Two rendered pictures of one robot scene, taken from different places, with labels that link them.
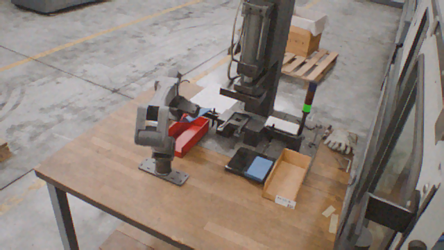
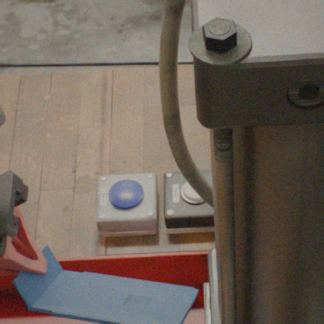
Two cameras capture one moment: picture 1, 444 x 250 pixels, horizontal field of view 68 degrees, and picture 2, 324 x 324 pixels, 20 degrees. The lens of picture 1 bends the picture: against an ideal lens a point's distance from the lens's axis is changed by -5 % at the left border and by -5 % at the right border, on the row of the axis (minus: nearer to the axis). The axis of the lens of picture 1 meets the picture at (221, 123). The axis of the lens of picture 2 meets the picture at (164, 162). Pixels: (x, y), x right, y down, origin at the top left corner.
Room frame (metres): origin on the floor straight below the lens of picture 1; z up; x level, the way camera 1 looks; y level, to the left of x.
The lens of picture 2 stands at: (1.19, -0.33, 1.73)
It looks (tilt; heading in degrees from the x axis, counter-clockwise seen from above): 49 degrees down; 73
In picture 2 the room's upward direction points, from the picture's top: 6 degrees counter-clockwise
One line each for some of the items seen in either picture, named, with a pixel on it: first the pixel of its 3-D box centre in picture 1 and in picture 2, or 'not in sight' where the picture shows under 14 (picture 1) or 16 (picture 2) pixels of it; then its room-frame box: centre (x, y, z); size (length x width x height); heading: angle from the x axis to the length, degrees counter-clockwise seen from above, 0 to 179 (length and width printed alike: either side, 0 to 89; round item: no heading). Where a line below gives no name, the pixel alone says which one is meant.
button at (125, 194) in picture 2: not in sight; (126, 197); (1.33, 0.29, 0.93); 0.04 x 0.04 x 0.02
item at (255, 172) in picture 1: (259, 167); not in sight; (1.08, -0.17, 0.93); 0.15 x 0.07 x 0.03; 158
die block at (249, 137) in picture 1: (240, 128); not in sight; (1.33, -0.09, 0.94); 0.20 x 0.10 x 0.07; 69
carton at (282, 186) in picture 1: (288, 177); not in sight; (1.04, -0.29, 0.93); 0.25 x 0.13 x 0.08; 159
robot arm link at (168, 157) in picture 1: (163, 149); not in sight; (1.02, 0.21, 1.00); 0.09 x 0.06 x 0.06; 90
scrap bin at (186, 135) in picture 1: (184, 133); (93, 322); (1.25, 0.16, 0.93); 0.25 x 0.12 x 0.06; 159
